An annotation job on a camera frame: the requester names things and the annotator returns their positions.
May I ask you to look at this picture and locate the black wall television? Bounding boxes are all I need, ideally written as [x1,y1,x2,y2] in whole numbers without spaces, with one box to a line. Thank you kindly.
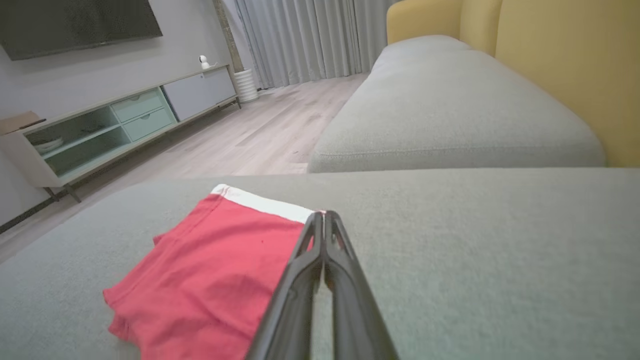
[0,0,164,62]

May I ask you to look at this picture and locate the white and mint TV cabinet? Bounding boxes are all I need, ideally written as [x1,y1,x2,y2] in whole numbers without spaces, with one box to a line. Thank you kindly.
[0,64,242,203]

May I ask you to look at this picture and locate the grey cabinet door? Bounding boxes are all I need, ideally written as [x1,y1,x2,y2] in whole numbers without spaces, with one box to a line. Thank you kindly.
[162,66,237,122]

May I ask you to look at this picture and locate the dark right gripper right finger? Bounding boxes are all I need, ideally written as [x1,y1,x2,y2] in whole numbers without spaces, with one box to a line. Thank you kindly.
[324,210,401,360]

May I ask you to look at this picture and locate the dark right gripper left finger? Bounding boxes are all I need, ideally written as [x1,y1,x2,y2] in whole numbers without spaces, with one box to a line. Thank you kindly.
[245,211,326,360]

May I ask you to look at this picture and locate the white ribbed cylindrical bin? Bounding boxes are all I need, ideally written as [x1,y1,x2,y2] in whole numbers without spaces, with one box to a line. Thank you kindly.
[233,68,260,104]

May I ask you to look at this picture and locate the large grey sofa seat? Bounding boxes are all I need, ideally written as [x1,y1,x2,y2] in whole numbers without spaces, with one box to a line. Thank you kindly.
[0,167,640,360]

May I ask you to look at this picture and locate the grey pleated curtain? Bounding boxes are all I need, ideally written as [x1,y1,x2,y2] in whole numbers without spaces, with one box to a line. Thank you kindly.
[222,0,401,90]

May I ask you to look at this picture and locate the mint green cabinet drawer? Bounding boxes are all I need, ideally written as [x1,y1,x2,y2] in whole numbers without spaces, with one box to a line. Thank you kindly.
[121,106,177,143]
[110,88,166,124]

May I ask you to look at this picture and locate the grey sofa seat cushion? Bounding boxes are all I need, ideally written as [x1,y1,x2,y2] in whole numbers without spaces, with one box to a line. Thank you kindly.
[372,34,473,73]
[307,49,607,173]

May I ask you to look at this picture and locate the red shorts white waistband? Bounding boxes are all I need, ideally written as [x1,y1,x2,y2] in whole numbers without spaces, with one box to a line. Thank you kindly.
[102,184,327,360]

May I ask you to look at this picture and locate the yellow sofa backrest cushion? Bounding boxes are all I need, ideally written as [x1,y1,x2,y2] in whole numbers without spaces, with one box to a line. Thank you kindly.
[386,0,465,47]
[494,0,640,168]
[459,0,504,57]

